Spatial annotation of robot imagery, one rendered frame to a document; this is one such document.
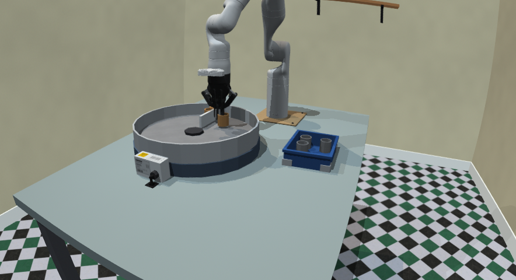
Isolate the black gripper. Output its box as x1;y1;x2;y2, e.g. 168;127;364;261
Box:
201;73;238;120

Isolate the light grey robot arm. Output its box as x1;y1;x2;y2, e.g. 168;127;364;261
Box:
198;0;290;118

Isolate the grey metal sleeve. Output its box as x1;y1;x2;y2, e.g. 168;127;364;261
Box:
300;135;312;149
296;141;309;152
319;138;332;153

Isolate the blue crate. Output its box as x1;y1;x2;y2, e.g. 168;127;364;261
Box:
282;130;339;173

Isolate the grey round turntable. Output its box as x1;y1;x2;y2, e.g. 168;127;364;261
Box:
133;103;260;188

